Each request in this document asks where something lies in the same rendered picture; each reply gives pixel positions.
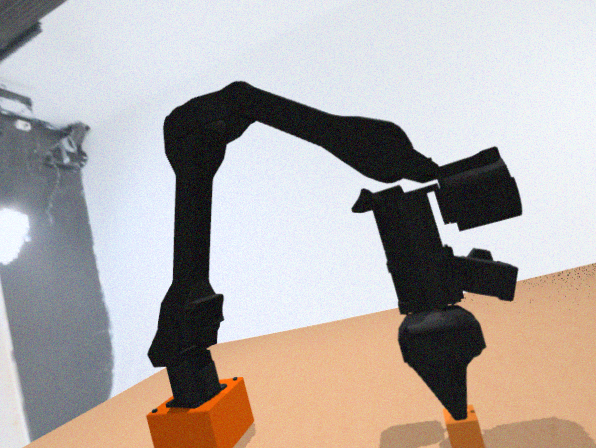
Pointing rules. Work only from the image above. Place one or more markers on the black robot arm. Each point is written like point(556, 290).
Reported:
point(474, 192)

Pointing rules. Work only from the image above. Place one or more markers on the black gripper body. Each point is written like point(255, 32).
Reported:
point(434, 330)

